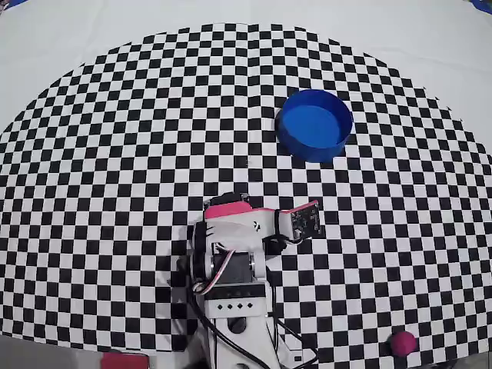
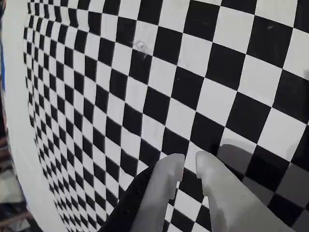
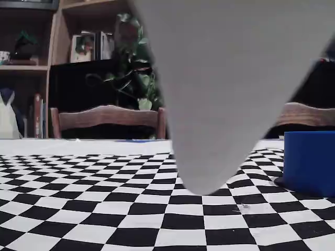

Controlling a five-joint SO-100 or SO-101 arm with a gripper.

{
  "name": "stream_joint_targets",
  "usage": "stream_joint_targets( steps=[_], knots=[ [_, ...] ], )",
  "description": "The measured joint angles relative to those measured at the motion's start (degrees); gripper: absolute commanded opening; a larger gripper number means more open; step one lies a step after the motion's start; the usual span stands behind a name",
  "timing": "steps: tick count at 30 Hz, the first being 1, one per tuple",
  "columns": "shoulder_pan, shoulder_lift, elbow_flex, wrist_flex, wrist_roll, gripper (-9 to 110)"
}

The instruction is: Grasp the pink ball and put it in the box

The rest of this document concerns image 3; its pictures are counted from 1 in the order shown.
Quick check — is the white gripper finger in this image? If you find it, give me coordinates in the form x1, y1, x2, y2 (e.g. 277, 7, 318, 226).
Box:
129, 0, 335, 196

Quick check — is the blue round box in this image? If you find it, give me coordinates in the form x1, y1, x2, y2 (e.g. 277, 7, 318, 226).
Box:
283, 130, 335, 198

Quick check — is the black shelf box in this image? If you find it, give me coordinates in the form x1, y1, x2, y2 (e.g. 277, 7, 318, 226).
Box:
0, 0, 60, 11

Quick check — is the green leafy plant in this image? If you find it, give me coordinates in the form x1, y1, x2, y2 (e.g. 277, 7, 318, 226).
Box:
104, 13, 165, 139

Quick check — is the wooden chair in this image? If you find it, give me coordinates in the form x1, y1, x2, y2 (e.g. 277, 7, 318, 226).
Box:
50, 105, 168, 139
264, 101, 335, 139

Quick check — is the framed floral card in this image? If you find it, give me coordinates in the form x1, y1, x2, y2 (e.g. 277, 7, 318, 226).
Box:
70, 32, 95, 63

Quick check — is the black low cabinet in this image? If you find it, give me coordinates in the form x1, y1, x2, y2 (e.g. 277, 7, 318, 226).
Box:
49, 59, 335, 139

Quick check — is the black white checkered mat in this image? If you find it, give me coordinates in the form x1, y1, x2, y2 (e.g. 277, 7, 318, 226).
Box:
0, 138, 335, 251

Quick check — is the upright book row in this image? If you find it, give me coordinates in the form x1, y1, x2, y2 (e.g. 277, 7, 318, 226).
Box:
33, 93, 48, 139

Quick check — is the dark bonsai model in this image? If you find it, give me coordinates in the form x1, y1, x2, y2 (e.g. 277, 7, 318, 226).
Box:
14, 30, 40, 60

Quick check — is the white navy penguin figure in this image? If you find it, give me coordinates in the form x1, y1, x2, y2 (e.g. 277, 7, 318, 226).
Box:
0, 87, 24, 139

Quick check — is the white standing frame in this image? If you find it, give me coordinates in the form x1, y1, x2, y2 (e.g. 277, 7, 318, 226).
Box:
95, 31, 115, 61

